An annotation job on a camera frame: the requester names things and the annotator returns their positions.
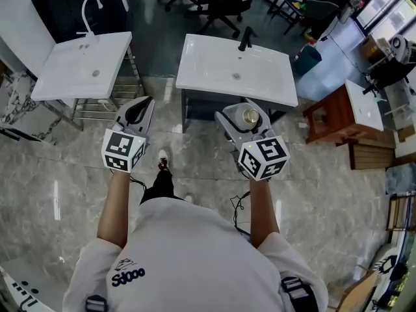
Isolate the brown wooden stool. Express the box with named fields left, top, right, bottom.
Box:
left=302, top=84, right=359, bottom=144

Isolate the white washbasin top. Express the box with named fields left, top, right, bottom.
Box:
left=31, top=31, right=133, bottom=102

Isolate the black framed window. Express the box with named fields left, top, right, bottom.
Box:
left=353, top=0, right=416, bottom=42

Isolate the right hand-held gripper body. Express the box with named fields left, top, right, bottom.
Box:
left=231, top=128, right=291, bottom=183

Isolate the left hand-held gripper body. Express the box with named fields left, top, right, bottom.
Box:
left=101, top=121, right=150, bottom=174

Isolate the black folding chair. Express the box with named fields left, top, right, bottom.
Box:
left=283, top=0, right=341, bottom=42

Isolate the metal washbasin rack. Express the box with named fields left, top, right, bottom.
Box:
left=41, top=44, right=146, bottom=132

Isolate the white curved faucet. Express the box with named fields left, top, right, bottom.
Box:
left=75, top=0, right=105, bottom=42

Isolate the white round fan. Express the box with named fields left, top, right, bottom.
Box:
left=389, top=33, right=416, bottom=63

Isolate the dark grey sink cabinet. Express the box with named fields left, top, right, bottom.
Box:
left=181, top=88, right=287, bottom=133

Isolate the black frame shelf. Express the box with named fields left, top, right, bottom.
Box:
left=385, top=191, right=416, bottom=233

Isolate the white sink counter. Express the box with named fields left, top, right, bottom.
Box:
left=175, top=33, right=299, bottom=108

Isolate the person's black trouser leg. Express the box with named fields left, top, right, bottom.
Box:
left=139, top=168, right=187, bottom=206

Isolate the marble patterned slab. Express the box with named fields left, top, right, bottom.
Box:
left=0, top=70, right=63, bottom=143

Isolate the slatted wooden box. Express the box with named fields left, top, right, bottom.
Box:
left=348, top=137, right=397, bottom=170

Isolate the white board with black marks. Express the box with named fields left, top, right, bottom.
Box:
left=0, top=257, right=79, bottom=312

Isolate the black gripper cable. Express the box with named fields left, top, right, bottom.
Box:
left=229, top=189, right=254, bottom=237
left=129, top=173, right=148, bottom=192

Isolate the black faucet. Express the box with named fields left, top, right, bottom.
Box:
left=237, top=26, right=259, bottom=53

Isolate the white stone slab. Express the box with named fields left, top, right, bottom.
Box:
left=344, top=79, right=385, bottom=133

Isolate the person's right forearm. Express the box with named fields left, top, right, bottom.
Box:
left=248, top=176, right=281, bottom=250

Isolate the cardboard box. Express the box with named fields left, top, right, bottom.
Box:
left=361, top=33, right=391, bottom=62

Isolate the teal waste bin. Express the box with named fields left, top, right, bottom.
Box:
left=293, top=44, right=323, bottom=77

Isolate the person's left forearm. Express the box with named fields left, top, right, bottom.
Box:
left=96, top=167, right=138, bottom=250

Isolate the black panel cabinet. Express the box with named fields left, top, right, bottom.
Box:
left=27, top=0, right=130, bottom=44

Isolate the person's white shirt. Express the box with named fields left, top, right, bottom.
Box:
left=62, top=196, right=330, bottom=312

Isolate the black shoulder strap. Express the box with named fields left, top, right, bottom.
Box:
left=84, top=294, right=110, bottom=312
left=280, top=276, right=320, bottom=312

